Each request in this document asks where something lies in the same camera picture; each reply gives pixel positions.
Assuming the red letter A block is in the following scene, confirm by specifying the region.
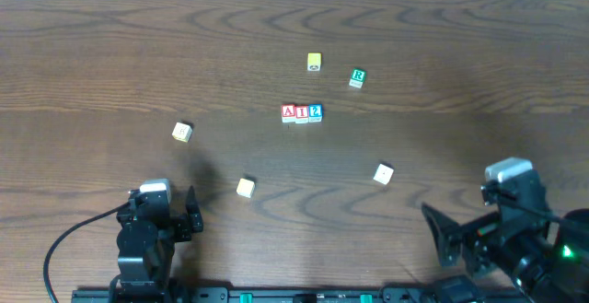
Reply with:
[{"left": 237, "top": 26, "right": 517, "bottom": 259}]
[{"left": 281, "top": 104, "right": 296, "bottom": 123}]

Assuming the red letter I block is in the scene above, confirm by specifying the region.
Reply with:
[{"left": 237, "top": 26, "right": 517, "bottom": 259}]
[{"left": 294, "top": 106, "right": 309, "bottom": 123}]

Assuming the blue number 2 block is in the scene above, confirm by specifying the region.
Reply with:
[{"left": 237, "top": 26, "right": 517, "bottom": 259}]
[{"left": 308, "top": 104, "right": 323, "bottom": 122}]

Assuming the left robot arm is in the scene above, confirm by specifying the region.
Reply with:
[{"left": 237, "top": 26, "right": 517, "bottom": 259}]
[{"left": 107, "top": 181, "right": 203, "bottom": 302}]

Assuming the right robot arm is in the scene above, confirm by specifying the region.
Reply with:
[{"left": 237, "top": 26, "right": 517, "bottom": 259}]
[{"left": 422, "top": 169, "right": 588, "bottom": 302}]

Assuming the yellow wooden block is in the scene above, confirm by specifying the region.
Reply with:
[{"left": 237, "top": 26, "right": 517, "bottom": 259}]
[
  {"left": 236, "top": 178, "right": 255, "bottom": 198},
  {"left": 307, "top": 52, "right": 322, "bottom": 71}
]

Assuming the tan patterned wooden block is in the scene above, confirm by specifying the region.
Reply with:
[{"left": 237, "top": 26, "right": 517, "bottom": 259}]
[{"left": 172, "top": 122, "right": 192, "bottom": 143}]

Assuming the white picture wooden block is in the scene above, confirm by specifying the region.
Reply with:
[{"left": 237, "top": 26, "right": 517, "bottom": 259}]
[{"left": 373, "top": 163, "right": 395, "bottom": 185}]

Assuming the green letter R block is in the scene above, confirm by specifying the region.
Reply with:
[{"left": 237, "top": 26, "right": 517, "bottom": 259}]
[{"left": 349, "top": 68, "right": 366, "bottom": 88}]

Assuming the yellow top wooden block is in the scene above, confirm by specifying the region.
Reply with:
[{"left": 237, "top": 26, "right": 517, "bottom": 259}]
[{"left": 307, "top": 52, "right": 322, "bottom": 71}]

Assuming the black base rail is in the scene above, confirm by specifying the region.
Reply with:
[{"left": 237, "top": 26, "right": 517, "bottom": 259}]
[{"left": 71, "top": 287, "right": 485, "bottom": 303}]

